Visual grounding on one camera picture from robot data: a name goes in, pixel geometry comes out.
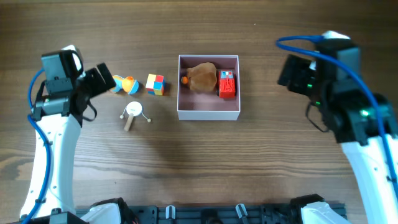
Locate yellow blue rubber duck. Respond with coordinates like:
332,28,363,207
110,75,140,95

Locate colourful puzzle cube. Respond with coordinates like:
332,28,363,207
146,74,165,96

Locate red toy car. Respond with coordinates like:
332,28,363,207
217,70,237,99

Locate brown plush toy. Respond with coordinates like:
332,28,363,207
180,62,217,92

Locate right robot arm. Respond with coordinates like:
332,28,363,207
275,31,397,223

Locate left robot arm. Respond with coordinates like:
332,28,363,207
20,45,116,223

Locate white wooden rattle drum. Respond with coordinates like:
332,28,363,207
119,101,152,131

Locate pink white open box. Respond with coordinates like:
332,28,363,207
177,55,241,121

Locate left blue cable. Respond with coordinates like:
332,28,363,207
21,68,52,224

